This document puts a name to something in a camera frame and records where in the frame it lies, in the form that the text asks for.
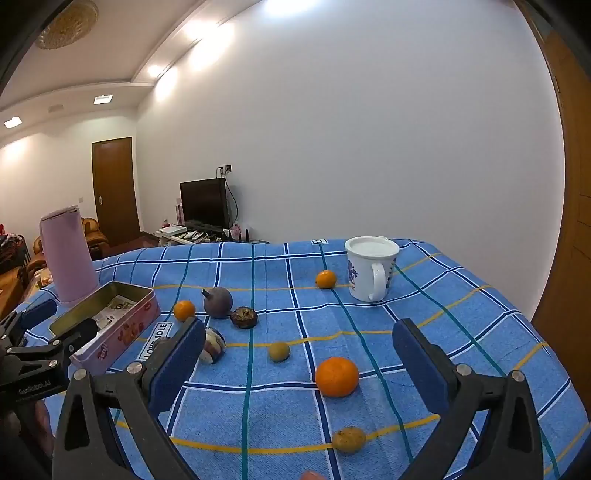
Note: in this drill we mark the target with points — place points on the purple round mangosteen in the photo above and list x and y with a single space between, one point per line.
218 303

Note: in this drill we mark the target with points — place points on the dark wooden door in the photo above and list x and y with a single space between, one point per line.
115 189

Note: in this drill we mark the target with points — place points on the white floral mug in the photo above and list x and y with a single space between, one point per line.
369 272

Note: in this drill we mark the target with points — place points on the brown dried mottled fruit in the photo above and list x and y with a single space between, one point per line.
243 317

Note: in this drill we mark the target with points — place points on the pink floral bag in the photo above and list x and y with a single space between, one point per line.
237 229

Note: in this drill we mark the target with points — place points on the wrinkled cracked brown fruit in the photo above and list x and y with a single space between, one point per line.
214 346

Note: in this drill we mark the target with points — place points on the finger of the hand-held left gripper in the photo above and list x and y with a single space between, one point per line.
39 309
78 331

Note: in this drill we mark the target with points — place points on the dark cluttered rack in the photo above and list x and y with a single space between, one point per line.
9 254

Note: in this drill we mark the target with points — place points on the square ceiling light panel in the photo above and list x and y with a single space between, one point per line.
103 98
12 122

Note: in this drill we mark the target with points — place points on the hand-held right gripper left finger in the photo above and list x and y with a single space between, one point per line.
178 369

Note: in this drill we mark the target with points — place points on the round ceiling chandelier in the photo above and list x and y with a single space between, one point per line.
69 23

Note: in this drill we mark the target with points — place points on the ceiling air vent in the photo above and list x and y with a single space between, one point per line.
55 108

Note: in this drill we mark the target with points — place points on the blue plaid blanket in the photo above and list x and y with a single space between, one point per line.
277 415

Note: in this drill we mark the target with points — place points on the pink metal tin box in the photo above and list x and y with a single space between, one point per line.
129 330

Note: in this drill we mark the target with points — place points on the printed paper leaflet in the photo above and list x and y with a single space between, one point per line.
115 307

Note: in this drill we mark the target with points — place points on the wall power socket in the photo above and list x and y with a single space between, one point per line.
225 169

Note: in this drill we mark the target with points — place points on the pink carton box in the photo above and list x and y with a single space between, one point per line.
179 210

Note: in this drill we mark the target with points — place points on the black flat television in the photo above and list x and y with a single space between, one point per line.
203 203

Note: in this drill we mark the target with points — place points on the brown spotted round fruit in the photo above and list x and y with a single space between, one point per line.
349 440

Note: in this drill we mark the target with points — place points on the large orange tangerine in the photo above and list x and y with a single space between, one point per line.
337 377

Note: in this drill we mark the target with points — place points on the small orange tangerine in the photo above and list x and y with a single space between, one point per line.
326 279
184 310

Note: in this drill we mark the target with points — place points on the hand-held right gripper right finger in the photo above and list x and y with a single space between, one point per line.
418 364

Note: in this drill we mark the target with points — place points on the pink cylindrical bottle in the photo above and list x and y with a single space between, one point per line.
69 258

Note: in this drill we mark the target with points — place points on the white television stand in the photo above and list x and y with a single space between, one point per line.
175 233

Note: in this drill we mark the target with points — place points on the orange leather sofa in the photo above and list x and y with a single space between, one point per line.
94 237

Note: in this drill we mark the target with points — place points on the olive yellow round fruit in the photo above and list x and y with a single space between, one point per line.
279 351

